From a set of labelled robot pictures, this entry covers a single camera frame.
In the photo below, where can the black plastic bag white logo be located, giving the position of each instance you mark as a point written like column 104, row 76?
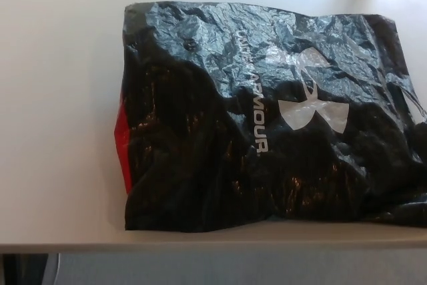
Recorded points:
column 207, row 138

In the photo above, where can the dark object under desk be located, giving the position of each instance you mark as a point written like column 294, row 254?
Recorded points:
column 23, row 270

